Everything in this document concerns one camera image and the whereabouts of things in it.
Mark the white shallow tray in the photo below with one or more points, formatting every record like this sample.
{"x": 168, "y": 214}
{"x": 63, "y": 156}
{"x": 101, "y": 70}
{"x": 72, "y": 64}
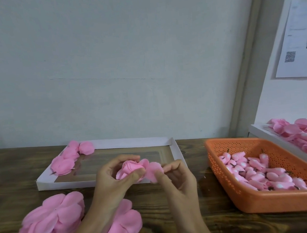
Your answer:
{"x": 165, "y": 148}

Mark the person's right hand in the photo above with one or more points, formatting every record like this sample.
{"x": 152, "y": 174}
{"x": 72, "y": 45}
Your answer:
{"x": 181, "y": 194}

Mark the group of finished pink roses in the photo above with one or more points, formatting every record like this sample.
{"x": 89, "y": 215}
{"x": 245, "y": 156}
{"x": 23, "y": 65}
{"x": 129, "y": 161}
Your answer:
{"x": 63, "y": 164}

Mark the orange plastic basket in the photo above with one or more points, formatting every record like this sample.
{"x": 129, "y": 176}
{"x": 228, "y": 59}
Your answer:
{"x": 266, "y": 204}

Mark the pink rose being assembled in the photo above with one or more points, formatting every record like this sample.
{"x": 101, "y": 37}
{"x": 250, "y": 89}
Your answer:
{"x": 130, "y": 168}

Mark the grey door frame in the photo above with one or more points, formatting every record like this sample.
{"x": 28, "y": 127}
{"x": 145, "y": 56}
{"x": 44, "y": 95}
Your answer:
{"x": 256, "y": 49}

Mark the pile of pink petals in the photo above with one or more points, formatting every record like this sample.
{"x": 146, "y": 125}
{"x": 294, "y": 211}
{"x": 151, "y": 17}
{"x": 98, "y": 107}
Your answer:
{"x": 306, "y": 134}

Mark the person's right forearm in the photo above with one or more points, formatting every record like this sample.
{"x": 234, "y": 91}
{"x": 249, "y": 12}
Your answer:
{"x": 197, "y": 232}

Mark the person's left hand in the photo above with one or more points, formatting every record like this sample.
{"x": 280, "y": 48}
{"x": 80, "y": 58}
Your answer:
{"x": 111, "y": 193}

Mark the pink rose buds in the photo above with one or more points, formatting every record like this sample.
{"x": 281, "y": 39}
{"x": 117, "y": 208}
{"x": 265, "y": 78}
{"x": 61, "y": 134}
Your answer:
{"x": 258, "y": 174}

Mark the stack of pink petals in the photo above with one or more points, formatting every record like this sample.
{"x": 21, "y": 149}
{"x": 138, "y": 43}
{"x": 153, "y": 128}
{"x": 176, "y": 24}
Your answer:
{"x": 121, "y": 228}
{"x": 50, "y": 224}

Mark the white paper notice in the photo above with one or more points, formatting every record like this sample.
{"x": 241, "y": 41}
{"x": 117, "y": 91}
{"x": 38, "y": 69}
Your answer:
{"x": 301, "y": 42}

